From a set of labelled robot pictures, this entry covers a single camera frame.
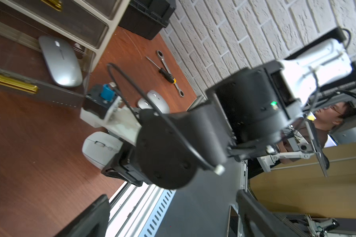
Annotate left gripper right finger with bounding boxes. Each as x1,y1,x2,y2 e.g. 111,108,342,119
236,190,298,237

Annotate silver computer mouse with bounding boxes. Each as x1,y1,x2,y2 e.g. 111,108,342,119
147,90,170,114
39,36,83,88

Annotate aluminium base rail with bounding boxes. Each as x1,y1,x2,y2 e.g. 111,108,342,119
105,183,176,237

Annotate black yellow screwdriver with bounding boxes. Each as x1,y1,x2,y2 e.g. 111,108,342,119
145,56,176,84

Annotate silver combination wrench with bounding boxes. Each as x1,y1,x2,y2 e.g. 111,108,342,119
156,50,185,97

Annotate black plastic toolbox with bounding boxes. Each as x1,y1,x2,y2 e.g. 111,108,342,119
119,0,177,40

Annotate monitor on white arm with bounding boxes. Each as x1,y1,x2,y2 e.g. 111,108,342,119
304,119,330,177

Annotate clear bottom drawer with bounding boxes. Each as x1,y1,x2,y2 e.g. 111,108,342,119
0,17,93,108

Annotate beige drawer organizer cabinet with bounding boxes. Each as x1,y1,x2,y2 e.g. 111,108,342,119
0,1,130,71

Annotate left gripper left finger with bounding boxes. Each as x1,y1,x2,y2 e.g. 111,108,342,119
55,194,111,237

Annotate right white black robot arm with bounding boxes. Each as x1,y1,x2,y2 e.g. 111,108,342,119
102,27,354,190

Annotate person with glasses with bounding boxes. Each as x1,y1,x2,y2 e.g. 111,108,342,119
275,101,356,166

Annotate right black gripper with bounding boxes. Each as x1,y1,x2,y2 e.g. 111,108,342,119
101,142,151,187

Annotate white computer mouse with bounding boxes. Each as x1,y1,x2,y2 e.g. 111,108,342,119
82,131,123,170

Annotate wooden desk panel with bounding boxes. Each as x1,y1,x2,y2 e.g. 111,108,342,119
250,143,356,219

